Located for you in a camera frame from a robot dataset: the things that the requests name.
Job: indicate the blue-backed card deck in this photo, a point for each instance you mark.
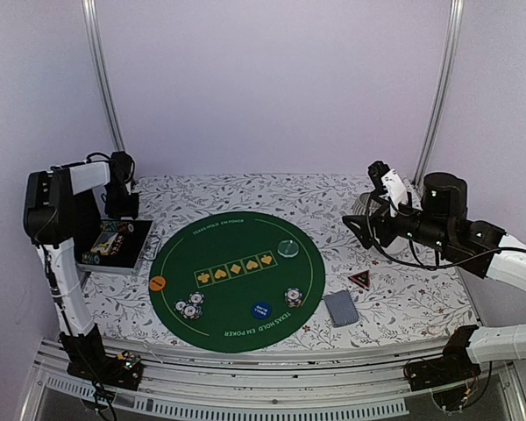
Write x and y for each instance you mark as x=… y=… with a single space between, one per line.
x=341 y=308

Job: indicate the round green poker mat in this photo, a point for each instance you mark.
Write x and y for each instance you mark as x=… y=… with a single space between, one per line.
x=232 y=259

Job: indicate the front aluminium rail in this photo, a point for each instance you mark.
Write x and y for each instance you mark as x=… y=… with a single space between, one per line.
x=186 y=383

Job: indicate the right aluminium frame post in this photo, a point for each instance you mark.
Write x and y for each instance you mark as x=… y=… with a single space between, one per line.
x=443 y=83

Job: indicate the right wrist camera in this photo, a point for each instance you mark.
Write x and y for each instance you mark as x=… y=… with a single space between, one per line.
x=388 y=187

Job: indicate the poker chip row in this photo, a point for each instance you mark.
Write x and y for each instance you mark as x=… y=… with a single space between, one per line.
x=117 y=226
x=97 y=259

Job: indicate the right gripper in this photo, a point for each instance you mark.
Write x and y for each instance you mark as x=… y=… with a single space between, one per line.
x=366 y=237

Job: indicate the blue small blind button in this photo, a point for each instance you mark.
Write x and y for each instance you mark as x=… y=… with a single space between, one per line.
x=261 y=310

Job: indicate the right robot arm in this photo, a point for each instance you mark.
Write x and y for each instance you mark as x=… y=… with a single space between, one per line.
x=478 y=247

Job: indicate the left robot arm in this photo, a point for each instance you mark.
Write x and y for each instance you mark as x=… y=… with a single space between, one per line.
x=52 y=220

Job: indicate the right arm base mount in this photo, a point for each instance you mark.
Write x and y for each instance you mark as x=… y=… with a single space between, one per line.
x=453 y=377

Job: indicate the white bowl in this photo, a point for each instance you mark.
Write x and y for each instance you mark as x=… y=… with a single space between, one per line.
x=399 y=247

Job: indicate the upper poker chip row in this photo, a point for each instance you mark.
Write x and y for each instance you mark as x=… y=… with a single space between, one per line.
x=117 y=226

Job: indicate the boxed card deck in case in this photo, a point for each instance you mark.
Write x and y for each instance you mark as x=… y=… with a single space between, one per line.
x=105 y=242

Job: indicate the black red triangle token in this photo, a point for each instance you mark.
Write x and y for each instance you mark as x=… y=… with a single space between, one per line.
x=362 y=279

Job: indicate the lower poker chip row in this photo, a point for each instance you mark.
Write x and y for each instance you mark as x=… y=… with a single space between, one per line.
x=97 y=259

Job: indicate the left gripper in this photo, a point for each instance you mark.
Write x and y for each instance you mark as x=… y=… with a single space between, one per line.
x=131 y=210

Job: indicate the striped ceramic cup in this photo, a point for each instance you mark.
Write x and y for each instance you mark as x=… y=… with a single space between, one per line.
x=359 y=206

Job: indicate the aluminium poker set case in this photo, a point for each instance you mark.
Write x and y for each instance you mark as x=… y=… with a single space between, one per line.
x=114 y=246

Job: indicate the poker chip stack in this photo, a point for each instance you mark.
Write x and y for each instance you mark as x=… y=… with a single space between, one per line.
x=293 y=297
x=192 y=308

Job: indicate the clear dealer button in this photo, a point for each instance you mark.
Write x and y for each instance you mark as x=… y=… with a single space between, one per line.
x=288 y=248

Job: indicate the orange big blind button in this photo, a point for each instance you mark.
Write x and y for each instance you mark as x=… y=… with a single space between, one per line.
x=157 y=283

